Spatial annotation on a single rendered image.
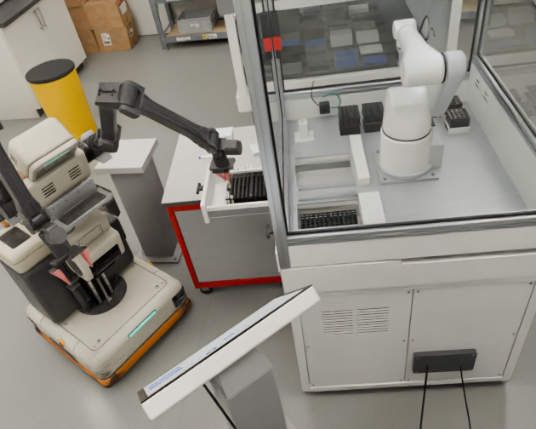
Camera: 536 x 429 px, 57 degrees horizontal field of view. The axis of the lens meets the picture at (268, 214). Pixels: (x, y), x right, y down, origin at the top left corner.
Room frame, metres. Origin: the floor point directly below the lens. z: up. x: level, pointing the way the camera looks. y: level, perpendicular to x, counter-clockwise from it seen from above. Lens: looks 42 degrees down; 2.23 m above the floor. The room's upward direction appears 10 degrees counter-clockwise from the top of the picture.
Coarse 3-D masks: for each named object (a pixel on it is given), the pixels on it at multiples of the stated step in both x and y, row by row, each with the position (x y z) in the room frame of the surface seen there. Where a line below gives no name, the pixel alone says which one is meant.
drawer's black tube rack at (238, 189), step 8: (232, 176) 1.80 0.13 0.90; (240, 176) 1.79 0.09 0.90; (248, 176) 1.78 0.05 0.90; (256, 176) 1.77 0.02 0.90; (232, 184) 1.74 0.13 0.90; (240, 184) 1.74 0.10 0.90; (248, 184) 1.72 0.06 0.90; (256, 184) 1.71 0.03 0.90; (264, 184) 1.70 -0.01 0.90; (232, 192) 1.68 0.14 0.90; (240, 192) 1.68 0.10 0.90; (248, 192) 1.70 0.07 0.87; (256, 192) 1.65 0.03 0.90; (264, 192) 1.64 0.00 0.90; (240, 200) 1.66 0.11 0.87; (248, 200) 1.65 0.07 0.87; (256, 200) 1.64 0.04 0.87; (264, 200) 1.63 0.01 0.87
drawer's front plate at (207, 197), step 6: (210, 174) 1.83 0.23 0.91; (204, 180) 1.77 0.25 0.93; (210, 180) 1.80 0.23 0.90; (204, 186) 1.72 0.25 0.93; (210, 186) 1.77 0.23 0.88; (204, 192) 1.68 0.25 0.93; (210, 192) 1.75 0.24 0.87; (204, 198) 1.64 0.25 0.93; (210, 198) 1.72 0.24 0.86; (204, 204) 1.61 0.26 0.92; (210, 204) 1.70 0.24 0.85; (204, 210) 1.60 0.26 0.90; (204, 216) 1.60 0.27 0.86
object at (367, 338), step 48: (384, 288) 1.11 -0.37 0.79; (432, 288) 1.10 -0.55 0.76; (480, 288) 1.07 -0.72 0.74; (528, 288) 1.05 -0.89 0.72; (336, 336) 1.14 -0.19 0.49; (384, 336) 1.12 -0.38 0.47; (432, 336) 1.09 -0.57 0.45; (480, 336) 1.07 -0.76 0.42; (336, 384) 1.15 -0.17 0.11; (384, 384) 1.11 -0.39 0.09; (432, 384) 1.08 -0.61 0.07
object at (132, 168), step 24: (120, 144) 2.49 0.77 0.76; (144, 144) 2.45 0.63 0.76; (96, 168) 2.29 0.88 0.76; (120, 168) 2.25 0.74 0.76; (144, 168) 2.24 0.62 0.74; (120, 192) 2.31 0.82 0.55; (144, 192) 2.27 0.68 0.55; (144, 216) 2.29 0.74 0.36; (168, 216) 2.39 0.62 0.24; (144, 240) 2.30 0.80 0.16; (168, 240) 2.29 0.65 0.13
